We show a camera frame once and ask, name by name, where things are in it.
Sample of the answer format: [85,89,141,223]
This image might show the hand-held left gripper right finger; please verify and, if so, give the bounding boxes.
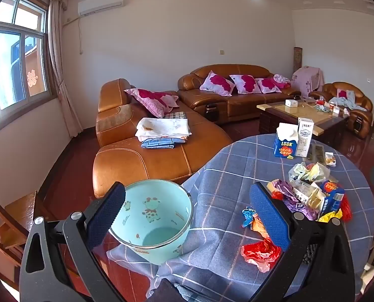
[249,182,355,302]

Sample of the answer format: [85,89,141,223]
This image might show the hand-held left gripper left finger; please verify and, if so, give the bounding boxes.
[18,182,126,302]

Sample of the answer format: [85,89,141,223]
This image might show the orange foil wrapper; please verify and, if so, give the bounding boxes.
[251,215,271,241]

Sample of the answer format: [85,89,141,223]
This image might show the blue foil wrapper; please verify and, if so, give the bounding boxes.
[242,206,259,228]

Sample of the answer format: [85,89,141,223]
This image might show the purple plastic wrapper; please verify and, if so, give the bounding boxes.
[270,179,318,221]

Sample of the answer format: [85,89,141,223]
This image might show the red plastic wrapper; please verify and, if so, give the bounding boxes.
[339,195,353,222]
[241,239,282,273]

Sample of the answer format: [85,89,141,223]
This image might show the light blue cartoon basin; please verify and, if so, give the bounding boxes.
[109,179,194,265]

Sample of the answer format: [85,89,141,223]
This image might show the small white paper box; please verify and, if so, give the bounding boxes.
[292,181,324,206]

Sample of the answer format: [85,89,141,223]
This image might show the green white plastic bag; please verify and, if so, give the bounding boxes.
[288,163,313,183]

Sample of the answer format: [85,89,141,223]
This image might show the blue checked tablecloth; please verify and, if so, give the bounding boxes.
[107,134,374,302]

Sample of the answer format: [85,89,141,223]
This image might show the blue snack packet red label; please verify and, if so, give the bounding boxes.
[319,179,345,216]

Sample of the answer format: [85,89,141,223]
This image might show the yellow green plastic wrapper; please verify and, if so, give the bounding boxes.
[307,163,330,183]

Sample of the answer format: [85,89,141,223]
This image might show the blue gable-top carton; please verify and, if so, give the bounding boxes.
[273,123,299,159]

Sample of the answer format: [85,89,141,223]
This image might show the brown leather chaise sofa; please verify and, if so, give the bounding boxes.
[92,78,233,199]

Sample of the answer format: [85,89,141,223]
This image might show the white milk carton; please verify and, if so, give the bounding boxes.
[294,117,314,158]

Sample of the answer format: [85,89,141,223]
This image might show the wooden chair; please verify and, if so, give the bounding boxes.
[0,190,57,290]

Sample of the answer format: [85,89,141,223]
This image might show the folded blue striped cloth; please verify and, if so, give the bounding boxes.
[141,137,186,150]

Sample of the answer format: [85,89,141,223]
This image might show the folded white cloth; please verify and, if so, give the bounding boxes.
[135,117,192,142]

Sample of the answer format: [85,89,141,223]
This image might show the wooden coffee table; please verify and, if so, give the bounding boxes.
[257,99,351,147]

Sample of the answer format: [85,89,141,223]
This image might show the brown leather long sofa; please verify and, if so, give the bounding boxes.
[177,64,301,125]

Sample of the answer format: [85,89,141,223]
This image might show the pink pillow red flower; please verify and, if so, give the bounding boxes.
[255,77,282,94]
[124,88,179,118]
[199,71,235,97]
[229,74,263,95]

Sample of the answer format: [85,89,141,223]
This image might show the brown leather armchair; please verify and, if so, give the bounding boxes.
[309,82,374,139]

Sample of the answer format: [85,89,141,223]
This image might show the pink floral cloth bundle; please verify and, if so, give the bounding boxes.
[273,74,291,89]

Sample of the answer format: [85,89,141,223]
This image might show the light blue clothes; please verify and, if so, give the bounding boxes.
[328,91,368,112]

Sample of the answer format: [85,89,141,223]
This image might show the pink floral cover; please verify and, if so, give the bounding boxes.
[291,66,324,96]

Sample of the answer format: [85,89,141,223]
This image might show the pink curtain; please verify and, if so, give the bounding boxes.
[23,0,83,138]

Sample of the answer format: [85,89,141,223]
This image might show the window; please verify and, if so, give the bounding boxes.
[0,0,57,129]

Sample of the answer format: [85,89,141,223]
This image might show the white air conditioner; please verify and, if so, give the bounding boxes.
[78,0,124,16]

